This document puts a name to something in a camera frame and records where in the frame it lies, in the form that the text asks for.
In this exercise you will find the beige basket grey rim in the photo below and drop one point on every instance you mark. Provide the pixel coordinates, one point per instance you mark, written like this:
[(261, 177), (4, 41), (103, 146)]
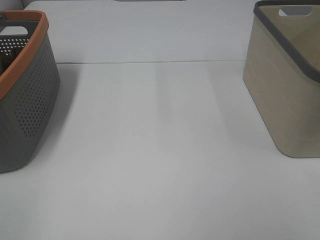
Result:
[(282, 73)]

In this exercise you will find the grey perforated basket orange rim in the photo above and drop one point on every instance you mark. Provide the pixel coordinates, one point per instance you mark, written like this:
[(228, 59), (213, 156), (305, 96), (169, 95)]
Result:
[(29, 86)]

